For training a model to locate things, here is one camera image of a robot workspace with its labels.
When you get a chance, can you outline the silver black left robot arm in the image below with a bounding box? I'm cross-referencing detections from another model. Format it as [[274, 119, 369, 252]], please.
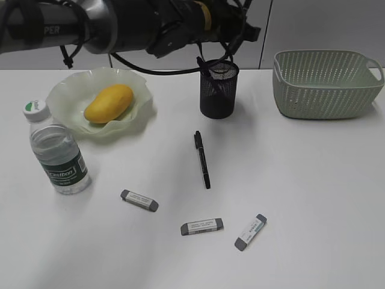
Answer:
[[1, 1, 260, 58]]

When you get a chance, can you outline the clear plastic water bottle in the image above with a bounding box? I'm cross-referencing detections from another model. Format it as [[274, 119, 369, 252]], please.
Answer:
[[23, 100, 91, 194]]

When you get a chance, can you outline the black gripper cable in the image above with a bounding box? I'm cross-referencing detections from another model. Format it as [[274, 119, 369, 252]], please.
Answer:
[[58, 0, 253, 76]]

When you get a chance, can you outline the grey white eraser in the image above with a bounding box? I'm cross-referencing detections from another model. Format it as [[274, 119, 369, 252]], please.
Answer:
[[180, 218, 224, 236], [120, 190, 159, 212], [235, 214, 267, 252]]

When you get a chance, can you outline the yellow mango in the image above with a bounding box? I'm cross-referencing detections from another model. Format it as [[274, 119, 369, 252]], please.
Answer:
[[84, 84, 134, 124]]

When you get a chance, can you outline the black marker pen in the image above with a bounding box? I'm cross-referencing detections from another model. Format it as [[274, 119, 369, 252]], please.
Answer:
[[194, 131, 211, 189], [197, 56, 232, 98]]

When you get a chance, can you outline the light green plastic basket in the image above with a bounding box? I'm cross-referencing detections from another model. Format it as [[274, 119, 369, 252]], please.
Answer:
[[273, 50, 384, 120]]

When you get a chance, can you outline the translucent green wavy plate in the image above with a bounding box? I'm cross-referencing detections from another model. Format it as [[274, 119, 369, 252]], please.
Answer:
[[46, 67, 156, 138]]

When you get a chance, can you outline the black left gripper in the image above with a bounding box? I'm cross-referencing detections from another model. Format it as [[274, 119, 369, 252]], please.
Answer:
[[207, 1, 260, 43]]

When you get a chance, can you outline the black mesh pen holder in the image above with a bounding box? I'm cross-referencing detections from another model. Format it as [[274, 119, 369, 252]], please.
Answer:
[[200, 61, 239, 119]]

